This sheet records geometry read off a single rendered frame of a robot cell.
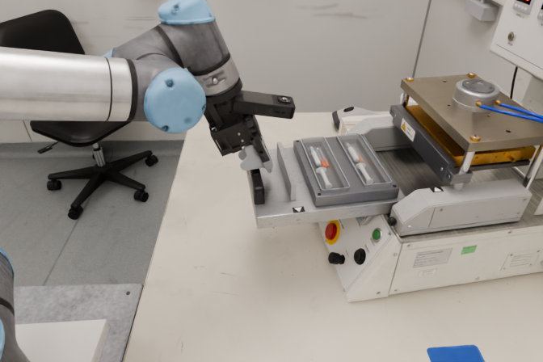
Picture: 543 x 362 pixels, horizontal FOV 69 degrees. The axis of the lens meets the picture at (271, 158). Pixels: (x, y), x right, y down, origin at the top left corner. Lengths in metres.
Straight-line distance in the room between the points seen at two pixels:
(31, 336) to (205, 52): 0.63
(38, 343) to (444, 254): 0.79
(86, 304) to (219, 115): 0.50
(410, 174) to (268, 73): 1.55
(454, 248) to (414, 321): 0.17
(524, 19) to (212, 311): 0.87
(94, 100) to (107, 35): 1.97
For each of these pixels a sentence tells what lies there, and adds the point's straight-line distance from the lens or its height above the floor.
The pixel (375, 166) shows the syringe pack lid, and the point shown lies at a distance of 0.82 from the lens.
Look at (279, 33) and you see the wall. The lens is 2.29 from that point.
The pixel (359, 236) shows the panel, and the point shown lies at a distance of 0.88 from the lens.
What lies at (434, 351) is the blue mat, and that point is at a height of 0.75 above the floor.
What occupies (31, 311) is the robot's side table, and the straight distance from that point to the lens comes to 1.00.
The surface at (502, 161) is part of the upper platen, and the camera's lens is 0.87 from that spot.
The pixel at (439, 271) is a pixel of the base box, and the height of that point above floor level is 0.82.
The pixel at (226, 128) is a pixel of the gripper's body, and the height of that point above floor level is 1.12.
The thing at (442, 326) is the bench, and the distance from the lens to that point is 0.91.
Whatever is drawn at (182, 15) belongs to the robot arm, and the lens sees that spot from 0.62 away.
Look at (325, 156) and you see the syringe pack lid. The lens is 0.83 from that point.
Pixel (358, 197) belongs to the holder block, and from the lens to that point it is 0.77.
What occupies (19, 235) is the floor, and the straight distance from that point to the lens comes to 2.41.
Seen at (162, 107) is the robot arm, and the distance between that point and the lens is 0.47.
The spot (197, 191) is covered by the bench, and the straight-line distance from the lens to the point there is 1.14.
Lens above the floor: 1.47
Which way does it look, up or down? 35 degrees down
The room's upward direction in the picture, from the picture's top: straight up
